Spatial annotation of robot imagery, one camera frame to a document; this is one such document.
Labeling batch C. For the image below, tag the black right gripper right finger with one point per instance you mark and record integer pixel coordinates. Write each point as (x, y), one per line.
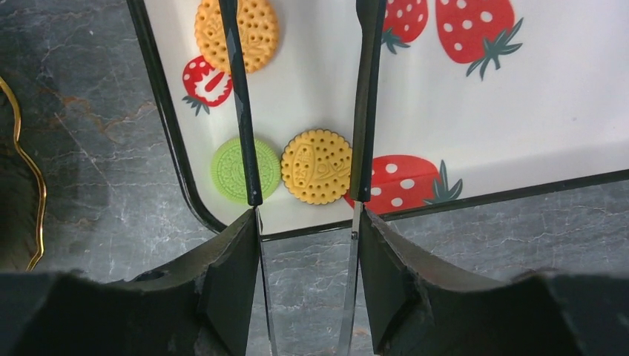
(419, 304)

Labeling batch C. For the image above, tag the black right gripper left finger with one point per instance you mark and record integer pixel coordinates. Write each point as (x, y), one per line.
(198, 304)

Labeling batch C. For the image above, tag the orange toy macaron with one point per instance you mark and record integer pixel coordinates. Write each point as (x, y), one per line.
(259, 31)
(316, 166)

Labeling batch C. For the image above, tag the three-tier black gold cake stand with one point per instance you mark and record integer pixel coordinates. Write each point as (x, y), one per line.
(23, 193)

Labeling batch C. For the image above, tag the green toy macaron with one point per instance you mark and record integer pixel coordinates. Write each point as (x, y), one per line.
(227, 170)

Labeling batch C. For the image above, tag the cream strawberry serving tray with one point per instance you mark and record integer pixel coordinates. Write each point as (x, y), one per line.
(478, 101)

